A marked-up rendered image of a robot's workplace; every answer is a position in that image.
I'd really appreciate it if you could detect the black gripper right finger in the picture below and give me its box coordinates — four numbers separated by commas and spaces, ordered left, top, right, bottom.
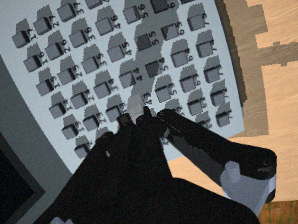
134, 93, 277, 224

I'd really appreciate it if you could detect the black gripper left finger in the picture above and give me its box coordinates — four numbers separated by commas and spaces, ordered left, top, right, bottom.
32, 96, 141, 224

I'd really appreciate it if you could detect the grey box with dark base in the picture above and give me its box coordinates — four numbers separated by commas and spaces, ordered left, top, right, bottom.
0, 0, 245, 224

